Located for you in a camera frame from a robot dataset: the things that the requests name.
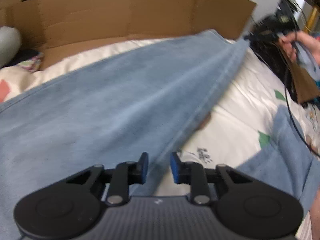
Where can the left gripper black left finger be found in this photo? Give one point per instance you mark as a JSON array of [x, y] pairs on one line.
[[72, 206]]

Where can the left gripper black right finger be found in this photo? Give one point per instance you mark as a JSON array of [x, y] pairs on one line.
[[244, 205]]

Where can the light blue denim pants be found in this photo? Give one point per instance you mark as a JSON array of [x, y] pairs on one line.
[[169, 216]]

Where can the white patterned bed sheet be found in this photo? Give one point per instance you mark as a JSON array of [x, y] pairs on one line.
[[211, 100]]

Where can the grey plush toy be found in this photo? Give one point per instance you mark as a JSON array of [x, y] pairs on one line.
[[10, 43]]

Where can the brown cardboard box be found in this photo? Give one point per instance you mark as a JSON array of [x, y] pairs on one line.
[[62, 28]]

